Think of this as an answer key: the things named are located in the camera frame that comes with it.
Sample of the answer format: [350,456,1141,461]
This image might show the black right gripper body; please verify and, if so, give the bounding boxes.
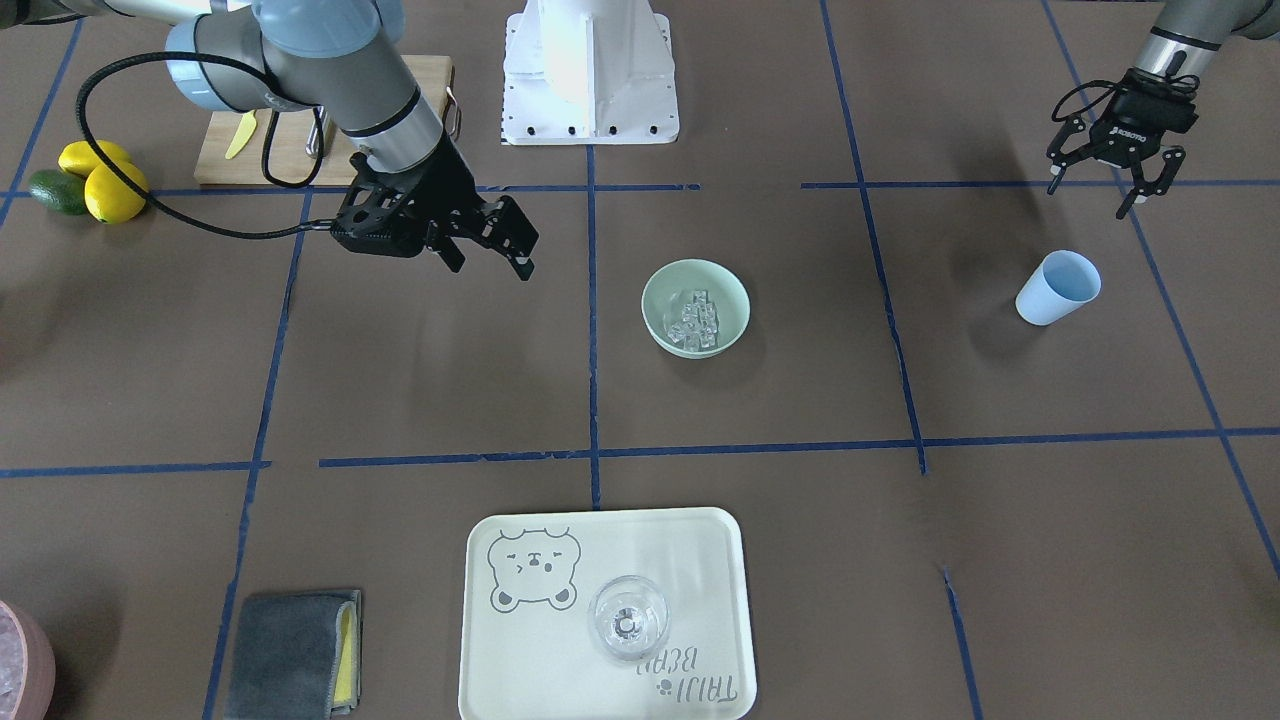
[330,140,485,258]

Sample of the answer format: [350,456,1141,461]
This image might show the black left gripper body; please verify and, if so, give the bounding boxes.
[1089,68,1201,167]

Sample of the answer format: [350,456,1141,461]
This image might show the light blue cup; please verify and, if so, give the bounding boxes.
[1015,249,1102,327]

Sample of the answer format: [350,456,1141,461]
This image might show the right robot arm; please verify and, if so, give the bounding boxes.
[3,1,538,281]

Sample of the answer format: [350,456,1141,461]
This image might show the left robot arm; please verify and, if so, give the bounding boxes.
[1044,1,1279,220]

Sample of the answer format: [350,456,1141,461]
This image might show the green ceramic bowl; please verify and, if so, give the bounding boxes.
[641,259,753,360]

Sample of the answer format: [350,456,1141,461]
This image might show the ice cubes in bowl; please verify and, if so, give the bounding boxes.
[663,290,723,354]

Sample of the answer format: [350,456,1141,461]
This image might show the wooden cutting board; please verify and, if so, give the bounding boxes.
[193,55,454,187]

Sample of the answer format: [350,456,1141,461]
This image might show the yellow lemon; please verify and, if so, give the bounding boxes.
[58,140,133,179]
[84,164,147,225]

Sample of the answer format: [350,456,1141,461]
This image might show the green avocado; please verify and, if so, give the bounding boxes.
[28,169,88,217]

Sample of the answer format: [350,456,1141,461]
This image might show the clear wine glass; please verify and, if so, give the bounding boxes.
[590,575,671,662]

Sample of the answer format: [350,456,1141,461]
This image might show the cream bear tray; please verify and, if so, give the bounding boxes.
[457,507,758,719]

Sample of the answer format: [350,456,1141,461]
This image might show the grey folded cloth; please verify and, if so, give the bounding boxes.
[223,588,364,719]

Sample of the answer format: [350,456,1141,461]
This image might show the steel knife handle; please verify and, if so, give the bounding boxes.
[305,106,332,161]

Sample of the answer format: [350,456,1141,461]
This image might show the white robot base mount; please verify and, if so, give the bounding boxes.
[500,1,681,146]

